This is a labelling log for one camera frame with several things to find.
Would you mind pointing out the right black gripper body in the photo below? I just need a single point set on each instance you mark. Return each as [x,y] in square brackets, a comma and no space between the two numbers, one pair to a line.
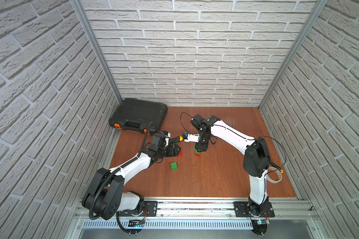
[203,142]

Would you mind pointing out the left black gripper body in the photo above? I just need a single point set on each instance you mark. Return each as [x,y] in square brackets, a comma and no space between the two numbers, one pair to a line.
[172,150]

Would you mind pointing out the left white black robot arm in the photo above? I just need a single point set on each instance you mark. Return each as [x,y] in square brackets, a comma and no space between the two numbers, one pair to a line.
[105,197]

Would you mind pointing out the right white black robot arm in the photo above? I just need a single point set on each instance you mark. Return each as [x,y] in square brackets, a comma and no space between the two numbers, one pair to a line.
[255,150]

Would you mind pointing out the yellow black utility knife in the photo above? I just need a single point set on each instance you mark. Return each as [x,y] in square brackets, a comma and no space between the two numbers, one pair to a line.
[176,139]

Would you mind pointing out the black plastic tool case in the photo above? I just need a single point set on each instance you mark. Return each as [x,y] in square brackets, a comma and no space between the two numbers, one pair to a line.
[139,115]

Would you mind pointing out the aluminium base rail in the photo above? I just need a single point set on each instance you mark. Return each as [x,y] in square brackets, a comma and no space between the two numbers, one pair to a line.
[202,214]

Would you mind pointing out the yellow handled screwdriver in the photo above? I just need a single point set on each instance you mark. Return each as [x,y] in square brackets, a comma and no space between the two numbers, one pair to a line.
[277,168]

